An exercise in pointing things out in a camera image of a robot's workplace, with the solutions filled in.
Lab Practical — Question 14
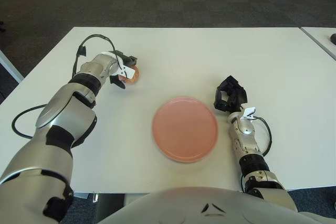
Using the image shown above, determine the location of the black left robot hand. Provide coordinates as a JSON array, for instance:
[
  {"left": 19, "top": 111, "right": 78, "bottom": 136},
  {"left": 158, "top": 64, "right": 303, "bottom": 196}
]
[{"left": 109, "top": 50, "right": 139, "bottom": 89}]

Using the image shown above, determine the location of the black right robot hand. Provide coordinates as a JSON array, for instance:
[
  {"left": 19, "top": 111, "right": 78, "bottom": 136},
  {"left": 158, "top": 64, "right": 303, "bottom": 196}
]
[{"left": 214, "top": 76, "right": 249, "bottom": 113}]

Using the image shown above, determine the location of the red yellow apple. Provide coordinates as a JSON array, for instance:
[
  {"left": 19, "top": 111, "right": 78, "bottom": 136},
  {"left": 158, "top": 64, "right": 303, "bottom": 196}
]
[{"left": 118, "top": 66, "right": 141, "bottom": 85}]

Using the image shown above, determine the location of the pink round plate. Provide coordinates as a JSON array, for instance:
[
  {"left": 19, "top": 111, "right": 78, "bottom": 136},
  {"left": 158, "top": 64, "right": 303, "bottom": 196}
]
[{"left": 152, "top": 96, "right": 219, "bottom": 164}]

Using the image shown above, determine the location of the grey robot torso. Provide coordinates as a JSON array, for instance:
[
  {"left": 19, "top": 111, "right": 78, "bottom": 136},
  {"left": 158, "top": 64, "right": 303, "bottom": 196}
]
[{"left": 97, "top": 186, "right": 336, "bottom": 224}]

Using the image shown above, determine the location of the dark table leg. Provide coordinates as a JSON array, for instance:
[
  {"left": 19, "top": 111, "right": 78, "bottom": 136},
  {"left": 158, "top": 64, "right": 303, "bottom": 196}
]
[{"left": 90, "top": 193, "right": 129, "bottom": 219}]

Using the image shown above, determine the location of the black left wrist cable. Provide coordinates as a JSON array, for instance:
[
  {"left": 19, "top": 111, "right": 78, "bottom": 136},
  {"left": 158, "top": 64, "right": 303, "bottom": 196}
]
[{"left": 72, "top": 34, "right": 125, "bottom": 78}]

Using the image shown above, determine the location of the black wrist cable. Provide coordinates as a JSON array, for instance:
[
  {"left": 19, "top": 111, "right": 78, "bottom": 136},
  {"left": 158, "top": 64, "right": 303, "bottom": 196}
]
[
  {"left": 72, "top": 34, "right": 125, "bottom": 78},
  {"left": 253, "top": 116, "right": 272, "bottom": 156}
]

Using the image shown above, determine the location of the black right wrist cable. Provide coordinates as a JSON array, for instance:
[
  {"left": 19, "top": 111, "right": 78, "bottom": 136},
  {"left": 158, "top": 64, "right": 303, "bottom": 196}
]
[{"left": 253, "top": 116, "right": 272, "bottom": 156}]

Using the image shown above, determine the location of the black left elbow cable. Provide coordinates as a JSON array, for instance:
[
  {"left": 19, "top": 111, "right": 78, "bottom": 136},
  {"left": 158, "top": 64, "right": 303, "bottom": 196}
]
[{"left": 12, "top": 104, "right": 47, "bottom": 138}]

